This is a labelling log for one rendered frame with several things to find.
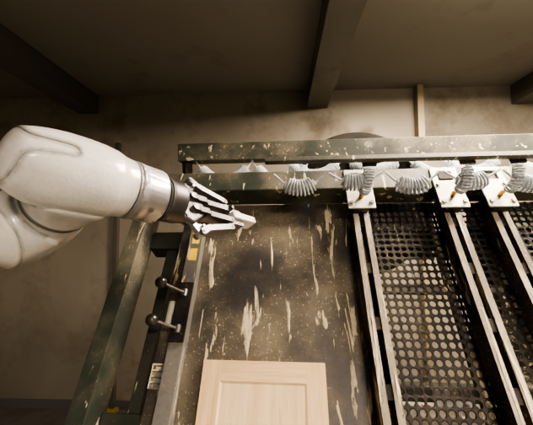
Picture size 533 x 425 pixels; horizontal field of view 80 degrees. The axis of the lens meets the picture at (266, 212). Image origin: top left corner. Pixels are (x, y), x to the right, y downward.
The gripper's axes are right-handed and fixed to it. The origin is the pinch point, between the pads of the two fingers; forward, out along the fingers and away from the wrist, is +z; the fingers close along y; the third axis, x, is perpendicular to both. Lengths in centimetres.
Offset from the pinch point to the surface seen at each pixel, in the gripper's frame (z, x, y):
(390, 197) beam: 78, 18, -17
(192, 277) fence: 26, -46, -10
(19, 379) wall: 78, -367, -54
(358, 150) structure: 106, 13, -61
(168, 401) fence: 15, -54, 26
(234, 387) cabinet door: 28, -41, 28
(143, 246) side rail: 20, -63, -30
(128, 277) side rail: 13, -64, -17
